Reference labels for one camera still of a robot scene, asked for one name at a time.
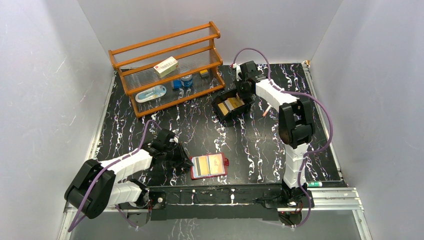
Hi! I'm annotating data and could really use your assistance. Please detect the gold credit card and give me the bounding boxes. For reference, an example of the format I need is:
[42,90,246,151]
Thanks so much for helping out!
[208,153,225,175]
[194,155,210,177]

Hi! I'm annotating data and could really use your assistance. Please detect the black plastic card tray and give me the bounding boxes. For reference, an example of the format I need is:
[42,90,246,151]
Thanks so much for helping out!
[211,88,255,125]

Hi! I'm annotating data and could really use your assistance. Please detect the red card holder wallet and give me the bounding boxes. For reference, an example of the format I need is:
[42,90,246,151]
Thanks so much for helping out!
[190,152,230,180]

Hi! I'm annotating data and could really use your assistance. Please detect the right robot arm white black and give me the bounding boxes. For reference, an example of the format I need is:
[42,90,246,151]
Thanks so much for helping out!
[232,61,315,207]

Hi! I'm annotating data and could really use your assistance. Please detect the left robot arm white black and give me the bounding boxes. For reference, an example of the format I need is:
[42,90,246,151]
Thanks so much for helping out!
[64,129,193,219]

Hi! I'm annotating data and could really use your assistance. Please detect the white card stack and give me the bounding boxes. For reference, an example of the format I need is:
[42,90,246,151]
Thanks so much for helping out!
[224,97,245,111]

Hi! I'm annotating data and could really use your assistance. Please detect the gold card in tray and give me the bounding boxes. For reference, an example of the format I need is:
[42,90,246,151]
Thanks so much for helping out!
[217,102,229,116]

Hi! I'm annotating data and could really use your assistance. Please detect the white orange pen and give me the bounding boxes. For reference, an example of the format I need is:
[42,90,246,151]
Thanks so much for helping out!
[262,104,272,117]

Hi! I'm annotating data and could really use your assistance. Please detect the small yellow black block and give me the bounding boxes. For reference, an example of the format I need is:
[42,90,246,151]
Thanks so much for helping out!
[199,69,210,79]

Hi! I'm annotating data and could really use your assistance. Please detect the white blue blister pack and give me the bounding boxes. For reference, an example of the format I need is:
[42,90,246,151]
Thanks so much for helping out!
[135,85,167,103]

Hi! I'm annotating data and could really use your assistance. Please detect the blue white round tin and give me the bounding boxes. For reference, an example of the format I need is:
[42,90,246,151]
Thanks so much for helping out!
[180,74,193,88]

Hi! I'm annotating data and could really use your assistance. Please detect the small blue box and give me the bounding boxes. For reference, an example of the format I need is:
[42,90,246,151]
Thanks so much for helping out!
[171,79,182,90]

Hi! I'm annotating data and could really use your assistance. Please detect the orange wooden shelf rack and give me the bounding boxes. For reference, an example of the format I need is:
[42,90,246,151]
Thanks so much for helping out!
[108,21,226,118]

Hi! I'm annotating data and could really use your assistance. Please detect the white cardboard box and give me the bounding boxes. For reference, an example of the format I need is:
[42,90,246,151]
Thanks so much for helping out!
[153,56,179,78]

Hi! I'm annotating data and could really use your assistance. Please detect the green white marker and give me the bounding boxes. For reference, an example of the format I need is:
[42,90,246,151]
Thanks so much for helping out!
[307,181,323,188]

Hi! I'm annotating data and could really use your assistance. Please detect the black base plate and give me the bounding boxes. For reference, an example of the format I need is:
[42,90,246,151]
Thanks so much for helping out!
[117,185,314,222]

